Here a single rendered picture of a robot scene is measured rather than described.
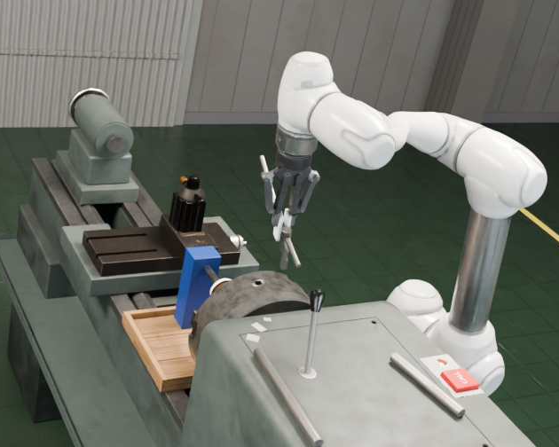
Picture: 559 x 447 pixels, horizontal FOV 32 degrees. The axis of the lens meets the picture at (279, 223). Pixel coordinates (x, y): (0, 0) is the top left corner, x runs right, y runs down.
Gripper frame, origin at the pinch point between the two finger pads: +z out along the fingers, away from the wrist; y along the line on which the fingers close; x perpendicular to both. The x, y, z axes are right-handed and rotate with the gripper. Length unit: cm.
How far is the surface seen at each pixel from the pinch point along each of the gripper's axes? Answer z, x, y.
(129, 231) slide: 48, -65, 23
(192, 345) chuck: 32.4, 2.4, 18.0
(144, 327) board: 53, -28, 24
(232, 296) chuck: 18.5, 1.8, 9.8
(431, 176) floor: 191, -301, -208
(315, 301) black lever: -1.1, 27.5, 0.7
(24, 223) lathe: 83, -119, 51
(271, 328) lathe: 12.4, 20.1, 6.0
